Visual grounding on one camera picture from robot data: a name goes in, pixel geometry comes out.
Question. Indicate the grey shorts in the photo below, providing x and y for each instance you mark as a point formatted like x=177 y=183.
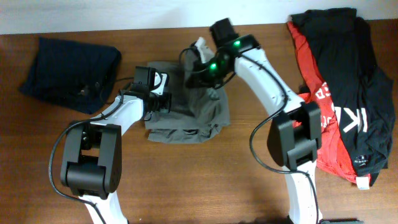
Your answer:
x=196 y=114

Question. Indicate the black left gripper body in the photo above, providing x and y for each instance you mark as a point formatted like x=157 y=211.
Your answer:
x=161 y=101

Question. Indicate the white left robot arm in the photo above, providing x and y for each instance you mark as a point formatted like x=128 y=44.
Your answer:
x=92 y=156

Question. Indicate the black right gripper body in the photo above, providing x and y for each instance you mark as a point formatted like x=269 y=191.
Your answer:
x=211 y=71

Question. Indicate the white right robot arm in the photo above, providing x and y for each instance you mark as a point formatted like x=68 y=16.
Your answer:
x=294 y=136

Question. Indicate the folded navy blue shorts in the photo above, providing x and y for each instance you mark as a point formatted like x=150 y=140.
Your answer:
x=76 y=75

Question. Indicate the red t-shirt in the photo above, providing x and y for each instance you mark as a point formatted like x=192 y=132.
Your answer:
x=333 y=157

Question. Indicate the black t-shirt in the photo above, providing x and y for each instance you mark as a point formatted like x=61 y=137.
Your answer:
x=361 y=92

